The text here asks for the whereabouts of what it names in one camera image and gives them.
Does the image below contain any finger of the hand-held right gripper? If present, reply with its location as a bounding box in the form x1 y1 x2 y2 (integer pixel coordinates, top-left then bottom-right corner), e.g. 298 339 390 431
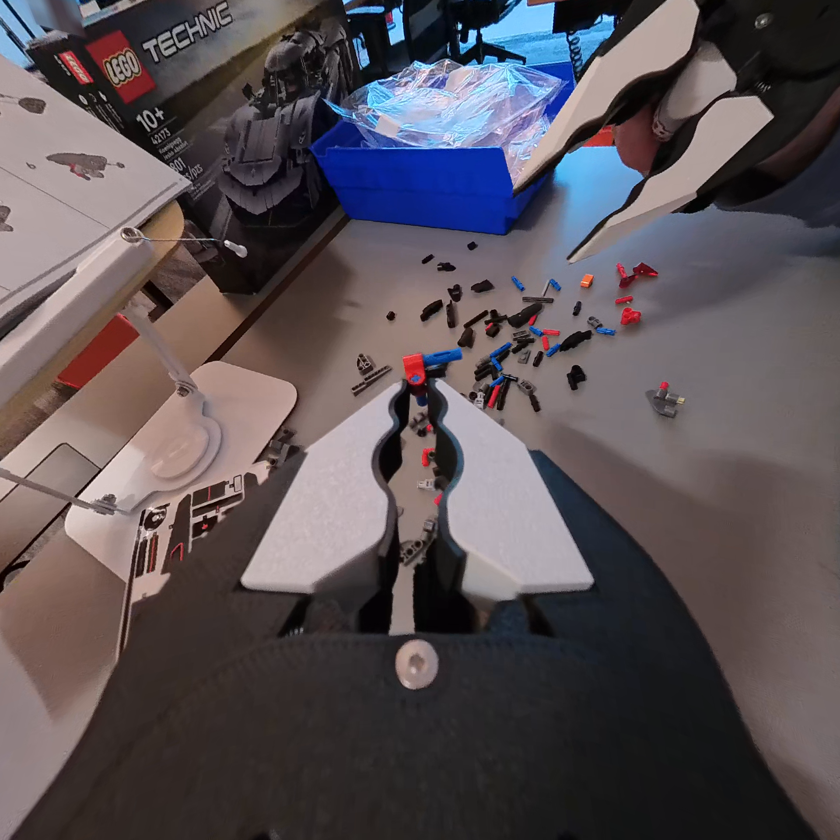
566 94 777 265
514 0 703 194

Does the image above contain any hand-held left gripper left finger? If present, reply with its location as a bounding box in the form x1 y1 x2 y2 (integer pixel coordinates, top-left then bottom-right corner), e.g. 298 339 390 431
239 382 406 632

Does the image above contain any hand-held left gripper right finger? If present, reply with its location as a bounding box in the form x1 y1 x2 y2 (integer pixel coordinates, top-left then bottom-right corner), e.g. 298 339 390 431
430 378 596 633

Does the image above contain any person's right forearm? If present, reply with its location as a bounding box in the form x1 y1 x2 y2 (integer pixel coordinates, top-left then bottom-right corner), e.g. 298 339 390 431
682 98 840 231

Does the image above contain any dark grey lego piece red pin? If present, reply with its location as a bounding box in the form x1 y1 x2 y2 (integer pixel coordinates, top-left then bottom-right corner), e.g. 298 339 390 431
646 379 689 420

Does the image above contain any pile of loose lego pieces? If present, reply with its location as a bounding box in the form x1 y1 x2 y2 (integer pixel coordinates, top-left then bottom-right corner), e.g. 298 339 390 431
387 239 644 434

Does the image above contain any black lego set box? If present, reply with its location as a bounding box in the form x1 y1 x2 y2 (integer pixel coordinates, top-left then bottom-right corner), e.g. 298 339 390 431
29 0 362 296

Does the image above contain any person's right hand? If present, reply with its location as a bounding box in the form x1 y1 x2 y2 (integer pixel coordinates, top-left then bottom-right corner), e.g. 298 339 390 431
610 107 665 177

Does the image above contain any sticker sheet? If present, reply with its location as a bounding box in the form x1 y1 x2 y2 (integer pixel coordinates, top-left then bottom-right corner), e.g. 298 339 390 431
118 469 277 657

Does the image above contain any white book stand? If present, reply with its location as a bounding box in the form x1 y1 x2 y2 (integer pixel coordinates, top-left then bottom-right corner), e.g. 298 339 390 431
0 197 299 585

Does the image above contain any black office chair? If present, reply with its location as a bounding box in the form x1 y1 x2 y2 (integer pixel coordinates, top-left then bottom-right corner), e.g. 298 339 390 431
436 0 526 67

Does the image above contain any clear plastic bag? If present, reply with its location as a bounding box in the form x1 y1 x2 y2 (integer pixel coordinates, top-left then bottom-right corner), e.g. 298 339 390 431
325 59 568 188

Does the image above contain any blue plastic bin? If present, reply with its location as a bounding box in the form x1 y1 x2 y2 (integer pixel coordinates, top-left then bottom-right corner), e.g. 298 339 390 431
310 62 578 236

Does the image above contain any red plastic bin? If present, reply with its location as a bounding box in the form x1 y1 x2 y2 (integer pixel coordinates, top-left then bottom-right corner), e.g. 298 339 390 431
58 314 142 388

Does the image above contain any instruction booklet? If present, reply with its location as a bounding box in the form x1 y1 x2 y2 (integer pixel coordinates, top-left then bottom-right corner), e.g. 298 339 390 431
0 56 191 309

